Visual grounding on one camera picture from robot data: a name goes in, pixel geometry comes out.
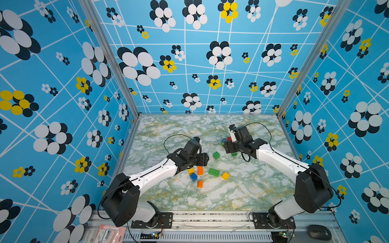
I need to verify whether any pink packaged item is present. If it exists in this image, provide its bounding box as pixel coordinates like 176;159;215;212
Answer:
94;225;126;243

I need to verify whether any green square lego brick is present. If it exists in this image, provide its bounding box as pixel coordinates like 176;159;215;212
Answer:
212;152;220;160

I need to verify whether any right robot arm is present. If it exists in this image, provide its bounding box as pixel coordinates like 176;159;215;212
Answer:
224;124;336;228

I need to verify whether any yellow lego brick centre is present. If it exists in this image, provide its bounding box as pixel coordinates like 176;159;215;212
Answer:
222;172;230;180

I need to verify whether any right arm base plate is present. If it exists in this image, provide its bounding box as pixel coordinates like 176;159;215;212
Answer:
248;212;296;230

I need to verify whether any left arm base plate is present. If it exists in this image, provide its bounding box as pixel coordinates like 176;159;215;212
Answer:
131;212;173;229

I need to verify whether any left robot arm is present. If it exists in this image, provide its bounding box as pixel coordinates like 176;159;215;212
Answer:
97;137;209;227

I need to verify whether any aluminium front rail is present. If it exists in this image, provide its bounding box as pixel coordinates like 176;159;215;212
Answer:
80;210;347;243

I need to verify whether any blue lego brick left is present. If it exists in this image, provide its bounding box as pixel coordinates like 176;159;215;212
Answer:
190;173;198;182

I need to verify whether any orange long lego brick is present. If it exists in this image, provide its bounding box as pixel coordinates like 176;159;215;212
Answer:
197;166;204;176

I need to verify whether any black computer mouse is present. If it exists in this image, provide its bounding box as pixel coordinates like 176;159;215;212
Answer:
308;225;332;241

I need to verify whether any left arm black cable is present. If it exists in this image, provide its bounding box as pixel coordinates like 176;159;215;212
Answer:
163;134;193;156

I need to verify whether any green long lego brick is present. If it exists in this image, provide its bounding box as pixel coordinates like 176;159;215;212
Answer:
208;168;220;177

